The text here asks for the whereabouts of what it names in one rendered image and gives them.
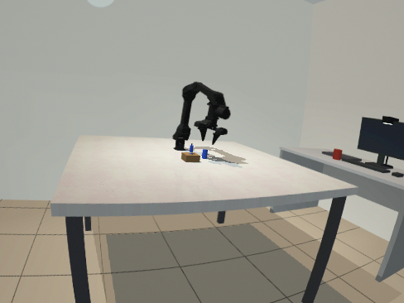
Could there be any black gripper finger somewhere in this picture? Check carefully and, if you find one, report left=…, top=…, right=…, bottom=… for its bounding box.
left=198, top=127, right=207, bottom=141
left=212, top=132, right=220, bottom=145

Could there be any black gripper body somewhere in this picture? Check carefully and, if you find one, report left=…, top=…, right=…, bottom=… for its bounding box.
left=194, top=114, right=228, bottom=135

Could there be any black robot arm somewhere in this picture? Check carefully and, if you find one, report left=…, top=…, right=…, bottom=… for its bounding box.
left=172, top=81, right=231, bottom=151

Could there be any brown wooden block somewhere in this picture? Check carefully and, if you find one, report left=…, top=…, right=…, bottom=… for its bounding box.
left=181, top=152, right=200, bottom=162

